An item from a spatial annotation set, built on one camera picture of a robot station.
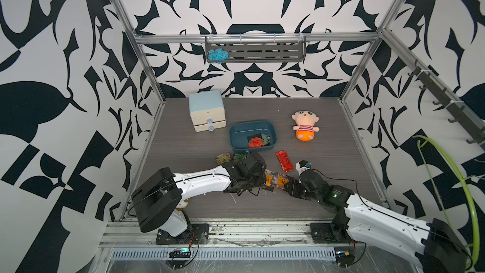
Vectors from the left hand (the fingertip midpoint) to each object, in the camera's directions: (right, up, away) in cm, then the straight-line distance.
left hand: (265, 176), depth 82 cm
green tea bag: (+3, +14, +19) cm, 24 cm away
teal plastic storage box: (-12, +17, +22) cm, 30 cm away
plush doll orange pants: (+24, +23, +20) cm, 39 cm away
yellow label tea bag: (-19, +5, +12) cm, 23 cm away
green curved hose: (+56, +9, -25) cm, 62 cm away
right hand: (+7, -4, 0) cm, 8 cm away
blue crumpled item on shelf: (-21, +55, +9) cm, 60 cm away
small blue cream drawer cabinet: (-28, +29, +13) cm, 42 cm away
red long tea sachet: (+11, +4, +12) cm, 17 cm away
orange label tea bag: (+6, -3, +5) cm, 8 cm away
